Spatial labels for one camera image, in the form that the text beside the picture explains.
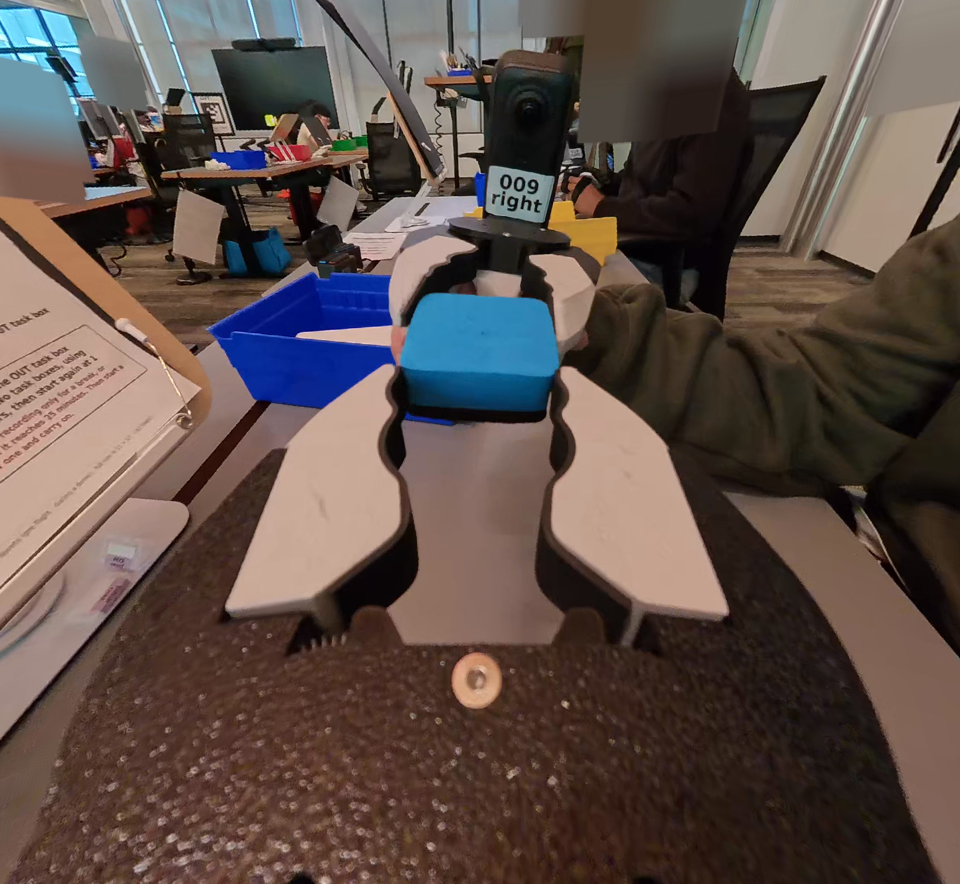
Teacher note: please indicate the blue plastic bin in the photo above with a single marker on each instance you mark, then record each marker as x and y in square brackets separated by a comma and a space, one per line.
[300, 374]

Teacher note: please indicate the person's right forearm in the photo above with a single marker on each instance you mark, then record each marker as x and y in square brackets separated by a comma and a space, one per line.
[750, 374]

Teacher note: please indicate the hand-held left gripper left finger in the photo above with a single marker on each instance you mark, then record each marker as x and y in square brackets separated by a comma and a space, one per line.
[322, 509]

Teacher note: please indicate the black and white marker sign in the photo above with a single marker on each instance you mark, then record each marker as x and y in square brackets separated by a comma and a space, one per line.
[214, 113]

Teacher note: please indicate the white board base plate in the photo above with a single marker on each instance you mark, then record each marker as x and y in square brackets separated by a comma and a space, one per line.
[150, 524]

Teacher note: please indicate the wooden desk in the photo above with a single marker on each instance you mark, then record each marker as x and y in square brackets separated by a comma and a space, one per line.
[247, 175]

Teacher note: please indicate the dark tilted board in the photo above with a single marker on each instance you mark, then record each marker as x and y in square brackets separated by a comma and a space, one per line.
[375, 66]

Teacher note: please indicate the yellow plastic bin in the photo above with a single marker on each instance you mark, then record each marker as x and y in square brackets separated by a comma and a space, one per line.
[592, 235]

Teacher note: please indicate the blue foam block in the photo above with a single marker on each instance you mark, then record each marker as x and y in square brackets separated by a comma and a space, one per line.
[480, 351]

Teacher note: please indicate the printed instruction board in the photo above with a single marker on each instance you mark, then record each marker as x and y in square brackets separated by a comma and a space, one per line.
[60, 411]

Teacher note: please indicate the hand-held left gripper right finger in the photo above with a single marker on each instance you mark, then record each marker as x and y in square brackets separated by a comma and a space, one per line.
[630, 516]

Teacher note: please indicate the large black monitor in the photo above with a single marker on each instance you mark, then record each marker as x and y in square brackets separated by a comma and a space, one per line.
[270, 88]

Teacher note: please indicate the blue bag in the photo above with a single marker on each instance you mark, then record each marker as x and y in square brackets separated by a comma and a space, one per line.
[259, 253]

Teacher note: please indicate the black office chair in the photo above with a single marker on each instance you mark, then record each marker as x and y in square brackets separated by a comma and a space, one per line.
[780, 148]

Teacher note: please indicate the standing desk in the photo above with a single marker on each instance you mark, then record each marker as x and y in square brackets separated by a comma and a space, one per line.
[450, 81]

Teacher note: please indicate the hanging paper sheet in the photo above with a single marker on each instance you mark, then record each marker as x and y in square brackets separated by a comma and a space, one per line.
[199, 227]
[337, 202]

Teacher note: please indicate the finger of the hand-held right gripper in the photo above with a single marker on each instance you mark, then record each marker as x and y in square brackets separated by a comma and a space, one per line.
[574, 299]
[412, 276]

